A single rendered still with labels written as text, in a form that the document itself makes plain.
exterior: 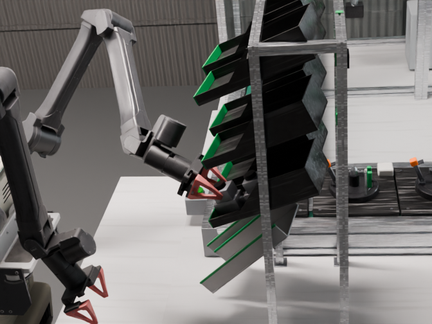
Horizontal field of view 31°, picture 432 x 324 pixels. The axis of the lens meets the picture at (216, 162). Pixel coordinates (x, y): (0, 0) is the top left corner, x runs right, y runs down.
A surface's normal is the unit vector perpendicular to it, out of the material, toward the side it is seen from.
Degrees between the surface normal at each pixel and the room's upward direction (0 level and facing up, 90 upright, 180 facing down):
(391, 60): 0
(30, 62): 90
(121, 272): 0
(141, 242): 0
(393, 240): 90
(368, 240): 90
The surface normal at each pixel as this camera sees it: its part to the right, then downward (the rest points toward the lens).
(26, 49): -0.14, 0.52
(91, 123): -0.09, -0.85
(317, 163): 0.83, -0.30
